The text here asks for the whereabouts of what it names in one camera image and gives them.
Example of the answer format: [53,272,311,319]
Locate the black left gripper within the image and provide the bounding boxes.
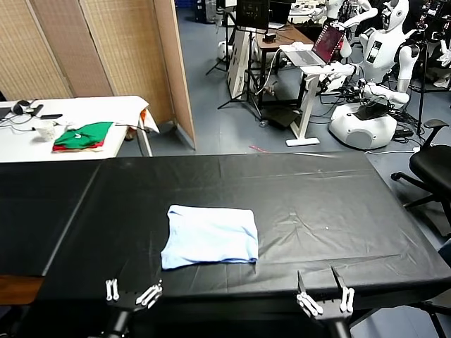
[105,278,164,318]

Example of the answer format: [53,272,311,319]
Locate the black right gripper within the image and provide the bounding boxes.
[296,265,355,322]

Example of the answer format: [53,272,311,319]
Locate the light blue t-shirt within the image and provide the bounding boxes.
[161,205,260,271]

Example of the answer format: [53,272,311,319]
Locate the wide black tablecloth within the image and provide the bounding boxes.
[35,151,451,314]

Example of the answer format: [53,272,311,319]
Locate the red folded shirt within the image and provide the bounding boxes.
[52,139,107,154]

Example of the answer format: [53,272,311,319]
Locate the green folded shirt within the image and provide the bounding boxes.
[53,121,114,150]

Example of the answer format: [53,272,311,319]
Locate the black office chair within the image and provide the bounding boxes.
[391,118,451,237]

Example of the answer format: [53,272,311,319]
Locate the white table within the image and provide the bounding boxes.
[0,95,154,163]

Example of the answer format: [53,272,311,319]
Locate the white cloth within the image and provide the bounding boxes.
[54,95,161,134]

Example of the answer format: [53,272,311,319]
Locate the white standing desk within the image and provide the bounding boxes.
[280,44,357,147]

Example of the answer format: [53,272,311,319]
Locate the black light stand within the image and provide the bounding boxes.
[415,20,431,137]

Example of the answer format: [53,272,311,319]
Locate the black headphones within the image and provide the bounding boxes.
[12,100,33,115]

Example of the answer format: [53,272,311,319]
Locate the open laptop red screen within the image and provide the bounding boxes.
[283,24,346,67]

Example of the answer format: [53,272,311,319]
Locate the black tripod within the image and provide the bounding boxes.
[218,26,271,123]

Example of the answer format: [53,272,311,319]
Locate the brown cardboard board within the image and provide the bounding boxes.
[0,0,197,149]

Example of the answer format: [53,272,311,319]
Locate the white board panel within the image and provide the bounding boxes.
[227,27,255,99]

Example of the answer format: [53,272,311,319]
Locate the brown wooden desk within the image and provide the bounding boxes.
[255,23,316,106]

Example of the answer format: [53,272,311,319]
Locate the slim white humanoid robot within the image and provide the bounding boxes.
[309,0,380,57]

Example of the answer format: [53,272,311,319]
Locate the black monitor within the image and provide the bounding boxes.
[236,0,271,30]

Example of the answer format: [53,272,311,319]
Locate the black cable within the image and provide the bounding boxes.
[0,112,40,134]

